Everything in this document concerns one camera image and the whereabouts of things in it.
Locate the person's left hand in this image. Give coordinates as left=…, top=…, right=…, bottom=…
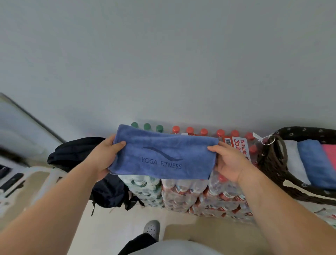
left=85, top=134, right=127, bottom=182

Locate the person's right hand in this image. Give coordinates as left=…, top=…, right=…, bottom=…
left=207, top=142, right=254, bottom=184

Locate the blue printed towel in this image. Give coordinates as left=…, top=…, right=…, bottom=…
left=108, top=125, right=220, bottom=180

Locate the person's left forearm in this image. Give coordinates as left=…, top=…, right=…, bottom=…
left=0, top=156, right=99, bottom=255

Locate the person's right forearm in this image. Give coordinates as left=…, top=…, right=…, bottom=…
left=237, top=167, right=336, bottom=255

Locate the red and white pack label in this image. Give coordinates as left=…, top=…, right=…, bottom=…
left=223, top=135, right=251, bottom=164

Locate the black backpack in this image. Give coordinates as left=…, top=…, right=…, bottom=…
left=47, top=137, right=145, bottom=216

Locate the white basket tag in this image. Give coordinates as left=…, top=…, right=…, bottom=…
left=253, top=132, right=276, bottom=146

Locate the stack of green-capped water bottles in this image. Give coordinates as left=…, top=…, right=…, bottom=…
left=118, top=122, right=165, bottom=208

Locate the stack of red-capped water bottles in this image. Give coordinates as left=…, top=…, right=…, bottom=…
left=161, top=126, right=259, bottom=224

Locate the dark brown woven basket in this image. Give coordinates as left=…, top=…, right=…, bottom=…
left=257, top=126, right=336, bottom=206

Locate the white folded towel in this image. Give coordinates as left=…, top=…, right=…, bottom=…
left=283, top=140, right=312, bottom=186

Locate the white plastic chair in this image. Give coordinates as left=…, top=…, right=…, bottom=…
left=0, top=165, right=68, bottom=219

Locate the grey perforated clog shoe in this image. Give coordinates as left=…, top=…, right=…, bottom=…
left=143, top=220, right=161, bottom=241

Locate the grey framed panel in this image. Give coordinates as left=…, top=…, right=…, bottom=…
left=0, top=92, right=66, bottom=168

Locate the person's black trouser leg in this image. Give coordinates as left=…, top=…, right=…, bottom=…
left=118, top=233, right=158, bottom=255

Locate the blue plain folded towel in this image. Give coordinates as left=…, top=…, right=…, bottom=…
left=297, top=139, right=336, bottom=190

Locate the pink folded towel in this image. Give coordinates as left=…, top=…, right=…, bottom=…
left=321, top=144, right=336, bottom=171

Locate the black flat device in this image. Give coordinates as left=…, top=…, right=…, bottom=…
left=0, top=172, right=25, bottom=194

